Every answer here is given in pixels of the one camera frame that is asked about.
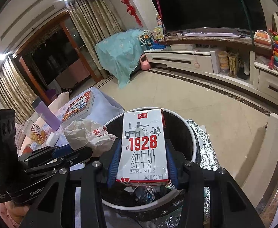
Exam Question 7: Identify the clear popcorn snack bag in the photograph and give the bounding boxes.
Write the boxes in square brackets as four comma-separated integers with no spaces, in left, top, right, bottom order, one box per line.
[26,122,47,146]

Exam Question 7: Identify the teal cloth-covered furniture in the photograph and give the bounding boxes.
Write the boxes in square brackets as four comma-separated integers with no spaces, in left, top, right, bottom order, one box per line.
[95,28,147,89]

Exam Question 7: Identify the black flat television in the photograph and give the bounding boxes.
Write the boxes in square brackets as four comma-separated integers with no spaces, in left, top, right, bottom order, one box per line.
[145,0,266,33]

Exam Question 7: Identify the stack of picture books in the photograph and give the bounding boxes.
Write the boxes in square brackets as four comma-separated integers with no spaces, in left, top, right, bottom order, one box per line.
[61,90,95,124]

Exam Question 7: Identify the colourful toy board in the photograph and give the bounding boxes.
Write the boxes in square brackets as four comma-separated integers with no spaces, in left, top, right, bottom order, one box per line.
[153,26,165,40]

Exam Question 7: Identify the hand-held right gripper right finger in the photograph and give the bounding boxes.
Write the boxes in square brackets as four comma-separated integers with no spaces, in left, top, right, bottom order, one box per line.
[165,140,265,228]

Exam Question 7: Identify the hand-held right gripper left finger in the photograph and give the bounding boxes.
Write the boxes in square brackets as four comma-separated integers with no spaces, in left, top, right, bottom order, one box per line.
[19,138,123,228]

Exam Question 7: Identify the white red milk carton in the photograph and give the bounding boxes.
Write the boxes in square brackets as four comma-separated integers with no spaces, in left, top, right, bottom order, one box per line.
[115,108,169,187]

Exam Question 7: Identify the cream television cabinet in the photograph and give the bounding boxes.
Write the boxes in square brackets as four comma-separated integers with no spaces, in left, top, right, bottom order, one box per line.
[145,28,278,111]

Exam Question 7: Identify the blue toy base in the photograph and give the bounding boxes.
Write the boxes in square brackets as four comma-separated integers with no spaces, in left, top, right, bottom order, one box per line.
[152,40,167,49]

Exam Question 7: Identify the person's left forearm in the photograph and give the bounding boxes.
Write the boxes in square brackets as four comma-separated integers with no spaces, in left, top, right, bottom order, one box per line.
[0,201,31,228]

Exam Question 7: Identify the toy cash register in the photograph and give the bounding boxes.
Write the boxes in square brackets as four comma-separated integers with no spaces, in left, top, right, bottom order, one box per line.
[254,29,272,46]

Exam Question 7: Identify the red hanging knot decorations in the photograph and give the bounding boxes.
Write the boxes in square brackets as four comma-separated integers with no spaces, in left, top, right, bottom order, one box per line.
[109,0,143,27]

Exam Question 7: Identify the ferris wheel toy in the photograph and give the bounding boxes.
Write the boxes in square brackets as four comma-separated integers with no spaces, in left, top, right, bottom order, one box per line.
[139,29,155,51]

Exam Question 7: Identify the wooden lattice holder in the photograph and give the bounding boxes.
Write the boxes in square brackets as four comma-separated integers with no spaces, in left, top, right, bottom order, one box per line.
[228,53,239,78]

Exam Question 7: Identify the wooden framed glass door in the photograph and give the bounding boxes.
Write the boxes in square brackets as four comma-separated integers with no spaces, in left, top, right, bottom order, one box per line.
[13,11,99,101]

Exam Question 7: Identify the stacked yellow containers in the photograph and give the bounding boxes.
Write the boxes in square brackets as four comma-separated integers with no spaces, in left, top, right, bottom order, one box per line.
[218,51,228,74]

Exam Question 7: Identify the white round bin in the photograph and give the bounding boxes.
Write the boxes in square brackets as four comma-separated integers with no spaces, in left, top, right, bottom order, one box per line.
[101,108,202,210]

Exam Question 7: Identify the purple bottle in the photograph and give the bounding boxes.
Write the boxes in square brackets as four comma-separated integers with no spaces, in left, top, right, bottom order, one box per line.
[32,97,62,131]

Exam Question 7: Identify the beige patterned curtain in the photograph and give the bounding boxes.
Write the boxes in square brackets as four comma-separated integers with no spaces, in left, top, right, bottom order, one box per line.
[0,56,43,124]
[66,0,130,79]

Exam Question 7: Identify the floral tablecloth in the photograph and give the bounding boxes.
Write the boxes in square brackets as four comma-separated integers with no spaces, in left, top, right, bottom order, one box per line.
[15,87,125,162]

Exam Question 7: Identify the pink kettlebell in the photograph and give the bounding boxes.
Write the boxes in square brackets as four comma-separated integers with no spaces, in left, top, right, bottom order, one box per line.
[140,54,150,71]

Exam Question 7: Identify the white paper wrapper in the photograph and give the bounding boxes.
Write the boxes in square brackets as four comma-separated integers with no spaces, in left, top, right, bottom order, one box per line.
[64,120,118,158]

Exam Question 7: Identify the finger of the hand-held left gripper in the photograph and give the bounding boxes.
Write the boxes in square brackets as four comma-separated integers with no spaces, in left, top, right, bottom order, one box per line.
[18,144,74,163]
[23,147,93,175]

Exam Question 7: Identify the cartoon duck wrapper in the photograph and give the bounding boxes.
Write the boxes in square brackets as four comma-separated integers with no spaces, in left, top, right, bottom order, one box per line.
[134,185,157,201]

